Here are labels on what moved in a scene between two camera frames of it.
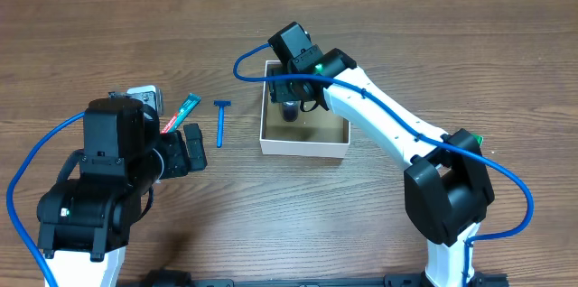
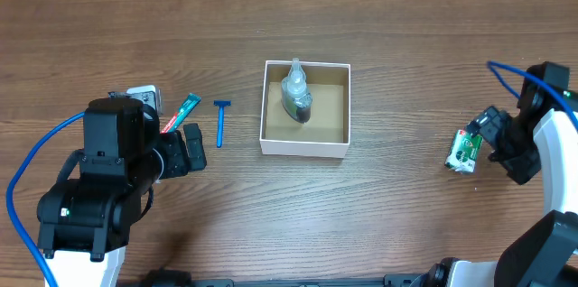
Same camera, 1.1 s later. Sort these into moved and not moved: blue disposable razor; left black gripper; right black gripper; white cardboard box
Moved: right black gripper
Not moved: blue disposable razor; white cardboard box; left black gripper
